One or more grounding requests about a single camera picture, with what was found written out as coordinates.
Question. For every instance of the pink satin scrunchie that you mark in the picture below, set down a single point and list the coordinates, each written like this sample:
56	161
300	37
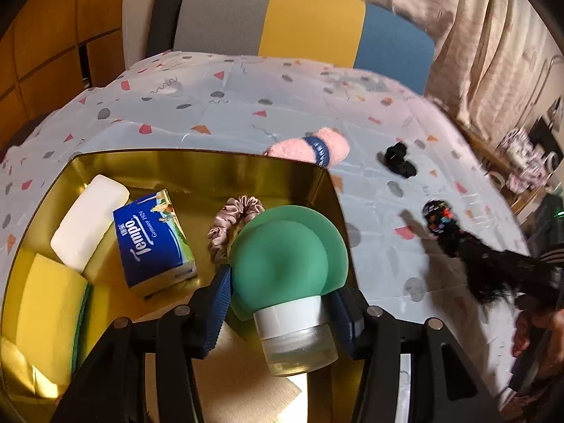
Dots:
235	213

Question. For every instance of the beige cloth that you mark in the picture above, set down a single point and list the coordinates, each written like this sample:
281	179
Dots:
234	384

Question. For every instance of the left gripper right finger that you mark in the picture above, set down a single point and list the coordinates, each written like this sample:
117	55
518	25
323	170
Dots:
346	308

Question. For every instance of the pink rolled towel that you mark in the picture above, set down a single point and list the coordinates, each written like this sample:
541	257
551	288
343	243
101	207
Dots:
325	148

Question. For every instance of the person's right hand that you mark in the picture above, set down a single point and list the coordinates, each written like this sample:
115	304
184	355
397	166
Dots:
552	362

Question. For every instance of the beige patterned curtain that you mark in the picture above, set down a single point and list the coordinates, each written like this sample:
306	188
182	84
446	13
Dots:
489	58

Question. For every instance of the white sponge block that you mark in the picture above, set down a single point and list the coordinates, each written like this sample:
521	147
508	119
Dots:
84	225

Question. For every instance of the patterned plastic tablecloth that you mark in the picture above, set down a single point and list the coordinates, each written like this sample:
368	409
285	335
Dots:
246	104

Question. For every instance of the orange wooden cabinet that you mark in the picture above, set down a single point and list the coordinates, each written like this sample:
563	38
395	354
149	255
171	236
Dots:
52	50

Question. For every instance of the grey yellow blue chair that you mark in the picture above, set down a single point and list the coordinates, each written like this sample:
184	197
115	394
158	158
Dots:
343	33

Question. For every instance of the wooden side table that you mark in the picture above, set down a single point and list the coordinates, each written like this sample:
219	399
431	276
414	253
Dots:
492	160

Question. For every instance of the blue tissue pack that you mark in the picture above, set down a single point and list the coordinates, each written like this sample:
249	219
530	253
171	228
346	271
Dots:
155	253

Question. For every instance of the black braided hair extension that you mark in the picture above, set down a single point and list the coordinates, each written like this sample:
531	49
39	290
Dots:
490	274

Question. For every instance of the yellow green sponge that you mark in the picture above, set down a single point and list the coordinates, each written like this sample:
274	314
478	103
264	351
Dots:
50	315

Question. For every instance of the green silicone travel bottle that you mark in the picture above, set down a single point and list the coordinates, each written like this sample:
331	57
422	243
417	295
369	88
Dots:
283	262

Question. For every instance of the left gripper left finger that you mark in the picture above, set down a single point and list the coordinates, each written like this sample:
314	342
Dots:
208	309

